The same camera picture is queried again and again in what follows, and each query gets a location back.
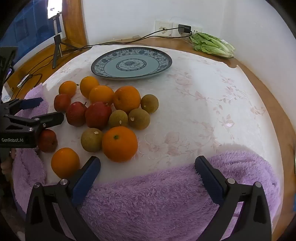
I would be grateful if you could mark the blue patterned ceramic plate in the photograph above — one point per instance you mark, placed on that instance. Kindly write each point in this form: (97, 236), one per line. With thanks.
(131, 64)

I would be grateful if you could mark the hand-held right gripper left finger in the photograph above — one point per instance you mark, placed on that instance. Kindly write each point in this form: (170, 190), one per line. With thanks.
(89, 178)

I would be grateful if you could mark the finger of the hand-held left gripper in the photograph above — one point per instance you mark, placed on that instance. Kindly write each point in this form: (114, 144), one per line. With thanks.
(50, 119)
(32, 103)

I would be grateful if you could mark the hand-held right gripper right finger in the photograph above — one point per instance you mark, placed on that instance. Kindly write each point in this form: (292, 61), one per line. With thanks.
(209, 180)

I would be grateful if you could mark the phone on table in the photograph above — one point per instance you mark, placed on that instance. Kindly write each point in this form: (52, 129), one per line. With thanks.
(24, 80)

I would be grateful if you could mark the small orange with stalk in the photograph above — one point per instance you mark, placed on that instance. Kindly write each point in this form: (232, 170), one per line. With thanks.
(67, 88)

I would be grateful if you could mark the white wall socket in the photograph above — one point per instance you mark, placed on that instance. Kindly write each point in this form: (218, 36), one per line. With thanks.
(161, 26)
(197, 29)

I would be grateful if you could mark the fuzzy purple blanket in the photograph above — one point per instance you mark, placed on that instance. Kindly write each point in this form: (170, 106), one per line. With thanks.
(150, 201)

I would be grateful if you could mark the person's left hand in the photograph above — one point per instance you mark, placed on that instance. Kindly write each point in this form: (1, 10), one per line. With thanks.
(5, 167)

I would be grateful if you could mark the black charger plug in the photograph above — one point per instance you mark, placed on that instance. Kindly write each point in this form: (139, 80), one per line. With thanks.
(183, 29)

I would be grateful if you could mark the dark blue window pane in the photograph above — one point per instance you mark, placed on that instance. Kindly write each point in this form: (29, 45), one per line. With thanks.
(30, 25)

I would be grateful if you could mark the large orange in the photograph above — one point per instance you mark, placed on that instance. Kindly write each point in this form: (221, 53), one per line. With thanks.
(126, 99)
(119, 143)

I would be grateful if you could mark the red apple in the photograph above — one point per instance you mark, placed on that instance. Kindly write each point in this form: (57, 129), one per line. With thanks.
(62, 102)
(98, 115)
(48, 141)
(75, 114)

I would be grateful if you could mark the white box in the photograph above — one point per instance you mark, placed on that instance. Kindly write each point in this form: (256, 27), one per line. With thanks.
(4, 92)

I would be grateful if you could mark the bright light panel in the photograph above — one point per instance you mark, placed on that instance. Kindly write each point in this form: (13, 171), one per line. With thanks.
(55, 9)

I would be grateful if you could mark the bagged green lettuce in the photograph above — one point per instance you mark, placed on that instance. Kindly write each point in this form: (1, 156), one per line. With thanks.
(212, 45)

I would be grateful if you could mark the wooden window frame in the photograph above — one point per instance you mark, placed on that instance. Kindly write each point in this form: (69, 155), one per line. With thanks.
(74, 23)

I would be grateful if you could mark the small black tripod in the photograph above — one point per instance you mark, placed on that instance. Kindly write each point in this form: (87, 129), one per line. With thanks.
(56, 46)

